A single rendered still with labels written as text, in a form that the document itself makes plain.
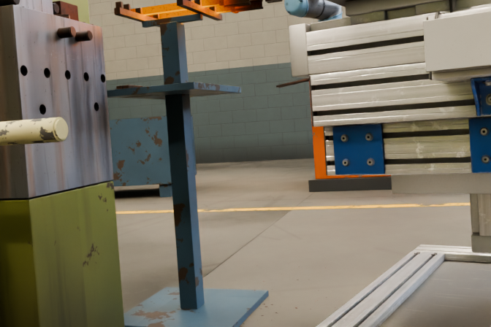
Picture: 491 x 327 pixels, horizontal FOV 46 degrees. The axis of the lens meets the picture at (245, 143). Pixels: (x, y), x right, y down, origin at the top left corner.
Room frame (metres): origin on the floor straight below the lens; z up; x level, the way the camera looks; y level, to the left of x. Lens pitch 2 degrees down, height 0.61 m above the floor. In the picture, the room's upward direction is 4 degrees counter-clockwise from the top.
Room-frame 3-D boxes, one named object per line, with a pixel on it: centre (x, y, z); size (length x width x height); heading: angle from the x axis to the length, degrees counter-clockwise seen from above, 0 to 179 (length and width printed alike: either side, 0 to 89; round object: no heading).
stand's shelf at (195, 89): (1.90, 0.21, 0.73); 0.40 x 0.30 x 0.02; 161
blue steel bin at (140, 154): (5.65, 1.19, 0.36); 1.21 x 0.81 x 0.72; 79
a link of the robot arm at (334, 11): (1.84, -0.28, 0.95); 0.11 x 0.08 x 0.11; 134
